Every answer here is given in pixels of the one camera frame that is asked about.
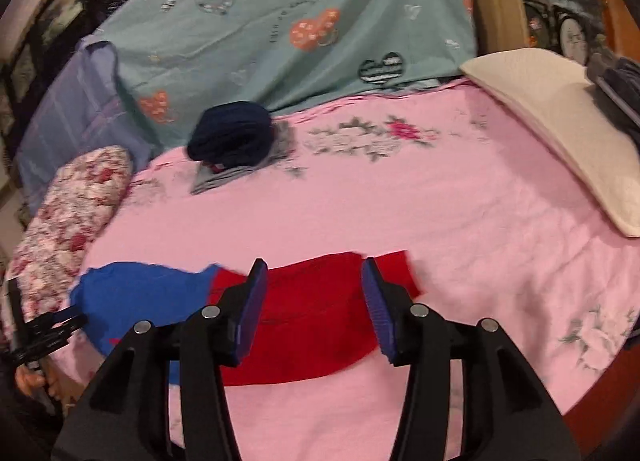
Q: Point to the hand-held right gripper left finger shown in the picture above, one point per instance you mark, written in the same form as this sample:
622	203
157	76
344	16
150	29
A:
250	311

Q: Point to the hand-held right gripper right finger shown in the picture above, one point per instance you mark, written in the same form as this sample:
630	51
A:
376	311

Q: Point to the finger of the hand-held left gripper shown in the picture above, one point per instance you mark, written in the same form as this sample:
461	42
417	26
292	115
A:
47	328

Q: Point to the red and blue knit sweater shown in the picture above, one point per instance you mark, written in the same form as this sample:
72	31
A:
310	321

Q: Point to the person's left forearm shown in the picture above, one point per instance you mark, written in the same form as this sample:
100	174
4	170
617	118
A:
25	426

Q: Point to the person's left hand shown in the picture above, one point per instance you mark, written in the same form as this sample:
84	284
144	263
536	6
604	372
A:
32	381

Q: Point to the pink floral bed sheet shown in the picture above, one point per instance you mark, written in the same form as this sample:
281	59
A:
450	221

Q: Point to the red white floral pillow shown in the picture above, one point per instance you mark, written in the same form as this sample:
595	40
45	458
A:
70	211

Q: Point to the grey folded garment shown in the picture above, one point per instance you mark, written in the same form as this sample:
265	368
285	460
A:
220	178

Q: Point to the navy folded garment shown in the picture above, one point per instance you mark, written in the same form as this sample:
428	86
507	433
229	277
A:
230	133

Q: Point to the blue plaid pillow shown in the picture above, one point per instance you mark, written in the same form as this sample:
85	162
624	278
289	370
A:
75	111

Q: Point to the green printed blanket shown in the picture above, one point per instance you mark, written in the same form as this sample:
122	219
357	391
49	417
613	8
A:
280	71

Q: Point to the cream pillow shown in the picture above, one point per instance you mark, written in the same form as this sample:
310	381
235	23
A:
560	111

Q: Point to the row of black framed pictures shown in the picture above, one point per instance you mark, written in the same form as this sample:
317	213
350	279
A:
65	6

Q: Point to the dark grey folded clothes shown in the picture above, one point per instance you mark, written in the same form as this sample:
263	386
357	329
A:
620	86

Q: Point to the dark display cabinet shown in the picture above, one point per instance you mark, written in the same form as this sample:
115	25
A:
570	31

